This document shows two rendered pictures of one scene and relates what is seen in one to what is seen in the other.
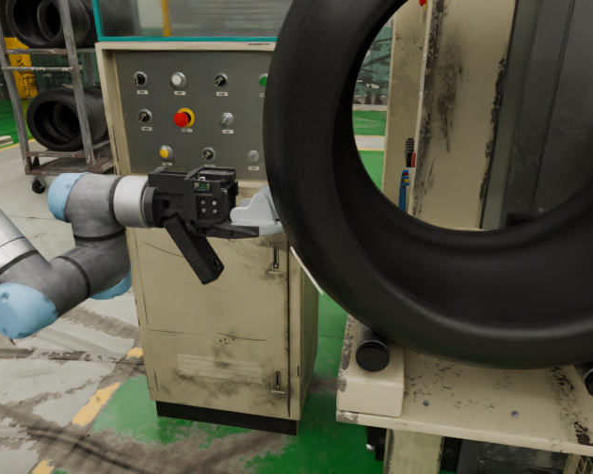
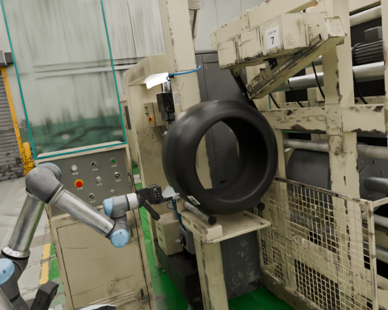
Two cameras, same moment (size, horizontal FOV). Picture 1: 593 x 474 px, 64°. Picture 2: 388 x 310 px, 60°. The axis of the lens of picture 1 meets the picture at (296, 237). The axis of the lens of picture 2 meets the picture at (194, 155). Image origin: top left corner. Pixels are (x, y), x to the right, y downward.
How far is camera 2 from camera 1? 1.10 m
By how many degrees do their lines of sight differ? 33
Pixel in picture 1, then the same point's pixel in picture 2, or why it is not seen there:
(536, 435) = (252, 227)
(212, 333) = (106, 282)
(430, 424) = (230, 234)
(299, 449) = not seen: outside the picture
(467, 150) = (203, 165)
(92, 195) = (121, 202)
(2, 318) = (119, 240)
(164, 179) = (141, 190)
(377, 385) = (215, 227)
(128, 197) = (133, 198)
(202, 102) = (86, 174)
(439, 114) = not seen: hidden behind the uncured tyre
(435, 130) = not seen: hidden behind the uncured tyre
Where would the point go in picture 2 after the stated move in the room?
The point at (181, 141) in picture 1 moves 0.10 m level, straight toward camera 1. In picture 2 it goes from (77, 194) to (85, 195)
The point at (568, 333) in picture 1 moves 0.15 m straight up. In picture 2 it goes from (250, 194) to (247, 165)
